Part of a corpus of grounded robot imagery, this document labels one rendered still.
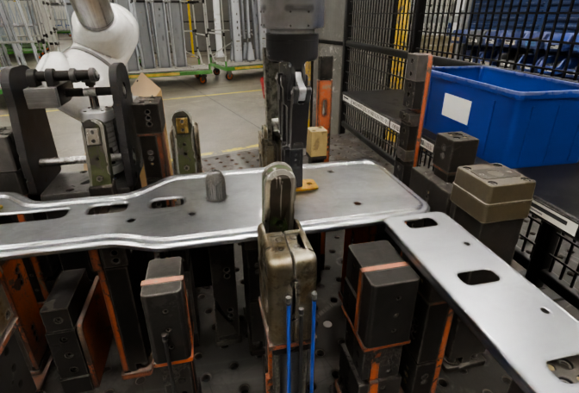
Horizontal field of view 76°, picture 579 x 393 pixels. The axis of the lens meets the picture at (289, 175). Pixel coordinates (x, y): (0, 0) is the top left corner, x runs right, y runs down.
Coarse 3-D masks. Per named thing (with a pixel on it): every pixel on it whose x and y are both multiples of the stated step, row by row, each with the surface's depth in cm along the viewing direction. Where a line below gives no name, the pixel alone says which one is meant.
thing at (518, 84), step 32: (448, 96) 75; (480, 96) 66; (512, 96) 58; (544, 96) 58; (576, 96) 59; (448, 128) 76; (480, 128) 67; (512, 128) 60; (544, 128) 61; (576, 128) 62; (512, 160) 62; (544, 160) 63; (576, 160) 65
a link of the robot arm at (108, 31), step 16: (80, 0) 97; (96, 0) 99; (80, 16) 104; (96, 16) 104; (112, 16) 110; (128, 16) 120; (80, 32) 109; (96, 32) 109; (112, 32) 111; (128, 32) 118; (80, 48) 113; (96, 48) 113; (112, 48) 114; (128, 48) 122
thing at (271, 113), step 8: (264, 48) 67; (264, 56) 67; (264, 64) 68; (272, 64) 69; (264, 72) 69; (272, 72) 69; (264, 80) 70; (272, 80) 69; (272, 88) 70; (272, 96) 70; (272, 104) 71; (272, 112) 71
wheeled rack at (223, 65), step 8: (208, 24) 793; (208, 32) 795; (224, 40) 730; (224, 48) 737; (216, 64) 798; (224, 64) 780; (232, 64) 789; (240, 64) 774; (248, 64) 783; (256, 64) 792; (216, 72) 830
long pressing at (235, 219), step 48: (0, 192) 60; (144, 192) 61; (192, 192) 61; (240, 192) 61; (336, 192) 61; (384, 192) 61; (0, 240) 48; (48, 240) 48; (96, 240) 49; (144, 240) 49; (192, 240) 49; (240, 240) 50
